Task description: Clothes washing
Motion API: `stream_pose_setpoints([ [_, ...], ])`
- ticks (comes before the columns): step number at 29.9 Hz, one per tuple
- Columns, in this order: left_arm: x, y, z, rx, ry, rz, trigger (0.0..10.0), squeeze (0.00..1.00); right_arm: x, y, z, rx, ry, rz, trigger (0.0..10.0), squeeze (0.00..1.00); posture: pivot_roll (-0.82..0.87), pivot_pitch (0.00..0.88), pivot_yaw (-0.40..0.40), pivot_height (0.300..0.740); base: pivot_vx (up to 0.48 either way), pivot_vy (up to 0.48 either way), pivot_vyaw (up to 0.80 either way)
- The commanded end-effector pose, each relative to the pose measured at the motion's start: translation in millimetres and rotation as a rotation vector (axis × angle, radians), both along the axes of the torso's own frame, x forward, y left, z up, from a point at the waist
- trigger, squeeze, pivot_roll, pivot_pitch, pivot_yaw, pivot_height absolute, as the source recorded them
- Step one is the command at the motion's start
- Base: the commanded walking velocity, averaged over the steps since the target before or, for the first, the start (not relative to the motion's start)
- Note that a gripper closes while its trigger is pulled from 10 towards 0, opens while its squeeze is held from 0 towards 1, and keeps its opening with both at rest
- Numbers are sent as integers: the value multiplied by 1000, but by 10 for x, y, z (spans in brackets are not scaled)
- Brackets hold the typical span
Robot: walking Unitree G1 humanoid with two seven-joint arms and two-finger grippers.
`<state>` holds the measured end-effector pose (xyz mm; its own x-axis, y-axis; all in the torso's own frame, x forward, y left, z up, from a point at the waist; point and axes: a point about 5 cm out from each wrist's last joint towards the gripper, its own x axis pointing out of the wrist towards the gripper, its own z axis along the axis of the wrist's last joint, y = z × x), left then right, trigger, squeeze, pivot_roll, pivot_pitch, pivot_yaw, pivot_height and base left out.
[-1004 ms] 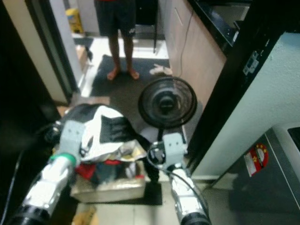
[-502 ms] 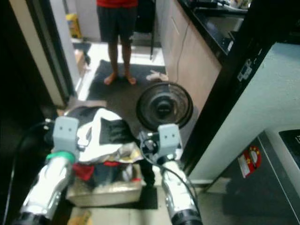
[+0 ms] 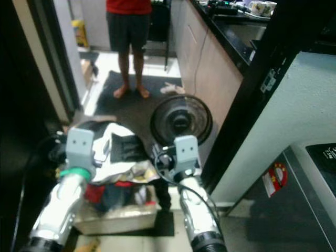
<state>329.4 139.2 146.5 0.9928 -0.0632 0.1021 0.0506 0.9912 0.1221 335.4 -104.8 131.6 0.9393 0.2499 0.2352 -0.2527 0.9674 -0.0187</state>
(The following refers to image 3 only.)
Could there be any brown cardboard box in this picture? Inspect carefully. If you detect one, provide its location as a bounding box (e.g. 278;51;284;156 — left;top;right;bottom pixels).
80;50;98;86

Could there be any black metal stand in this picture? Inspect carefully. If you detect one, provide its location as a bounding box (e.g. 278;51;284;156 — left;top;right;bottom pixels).
147;0;174;70

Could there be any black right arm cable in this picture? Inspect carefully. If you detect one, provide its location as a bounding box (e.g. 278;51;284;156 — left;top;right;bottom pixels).
154;151;224;227

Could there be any black washer control panel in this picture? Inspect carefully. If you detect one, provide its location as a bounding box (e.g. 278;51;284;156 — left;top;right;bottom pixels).
306;142;336;176

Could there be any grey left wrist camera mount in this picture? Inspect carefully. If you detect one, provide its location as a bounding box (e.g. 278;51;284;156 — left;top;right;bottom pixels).
66;128;96;171

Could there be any black round floor fan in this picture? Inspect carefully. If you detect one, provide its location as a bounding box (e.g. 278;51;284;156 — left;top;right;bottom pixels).
150;94;214;148

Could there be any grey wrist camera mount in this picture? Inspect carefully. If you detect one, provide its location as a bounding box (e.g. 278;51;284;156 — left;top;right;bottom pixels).
66;128;96;171
172;135;201;176

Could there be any wooden kitchen cabinet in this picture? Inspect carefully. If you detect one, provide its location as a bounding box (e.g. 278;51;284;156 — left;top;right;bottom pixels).
171;0;244;132

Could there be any brown cardboard piece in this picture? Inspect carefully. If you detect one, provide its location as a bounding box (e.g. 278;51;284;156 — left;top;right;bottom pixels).
71;113;116;128

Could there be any person in red shirt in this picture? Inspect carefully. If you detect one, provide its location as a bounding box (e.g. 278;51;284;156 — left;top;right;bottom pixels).
106;0;154;99

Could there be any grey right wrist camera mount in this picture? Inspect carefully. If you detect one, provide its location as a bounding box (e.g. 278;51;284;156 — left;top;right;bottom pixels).
172;135;201;176

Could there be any red round washer sticker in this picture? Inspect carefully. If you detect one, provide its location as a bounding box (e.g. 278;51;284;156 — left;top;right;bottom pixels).
262;162;288;197

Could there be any white patterned mug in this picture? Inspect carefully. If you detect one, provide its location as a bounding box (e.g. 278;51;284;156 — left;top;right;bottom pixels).
262;2;278;16
248;0;266;15

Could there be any black kitchen countertop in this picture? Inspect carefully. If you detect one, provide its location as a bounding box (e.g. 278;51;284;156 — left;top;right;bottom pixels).
189;0;276;74

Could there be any thin black hanging cable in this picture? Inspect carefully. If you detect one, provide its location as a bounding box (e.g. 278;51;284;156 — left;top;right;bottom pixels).
192;31;208;96

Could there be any yellow bottle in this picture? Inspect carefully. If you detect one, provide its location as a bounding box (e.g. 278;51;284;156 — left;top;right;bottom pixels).
72;20;89;49

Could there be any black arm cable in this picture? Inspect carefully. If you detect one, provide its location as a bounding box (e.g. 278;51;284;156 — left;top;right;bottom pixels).
154;151;224;227
10;135;54;252

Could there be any large black floor mat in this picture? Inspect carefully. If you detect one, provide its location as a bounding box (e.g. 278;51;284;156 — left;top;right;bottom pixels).
100;71;184;132

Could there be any pale slipper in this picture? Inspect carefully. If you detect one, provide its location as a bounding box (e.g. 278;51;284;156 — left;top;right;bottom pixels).
160;82;185;95

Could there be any steel sink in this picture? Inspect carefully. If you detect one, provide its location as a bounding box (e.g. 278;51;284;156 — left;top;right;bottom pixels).
223;24;268;50

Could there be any red cloth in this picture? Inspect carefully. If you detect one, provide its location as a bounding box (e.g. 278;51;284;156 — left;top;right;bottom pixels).
84;181;132;203

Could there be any white patterned cloth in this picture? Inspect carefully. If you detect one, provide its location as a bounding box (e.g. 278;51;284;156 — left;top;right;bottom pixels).
94;160;161;184

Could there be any dark door leaf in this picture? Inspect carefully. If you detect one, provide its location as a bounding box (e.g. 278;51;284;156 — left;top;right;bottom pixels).
0;0;77;247

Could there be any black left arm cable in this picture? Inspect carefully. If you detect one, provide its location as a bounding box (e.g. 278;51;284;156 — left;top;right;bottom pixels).
10;135;54;252

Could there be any silver door strike plate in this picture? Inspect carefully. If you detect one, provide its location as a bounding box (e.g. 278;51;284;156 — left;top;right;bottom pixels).
260;68;278;94

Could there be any black cloth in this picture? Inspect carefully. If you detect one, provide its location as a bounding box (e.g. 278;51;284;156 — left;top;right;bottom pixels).
50;134;69;163

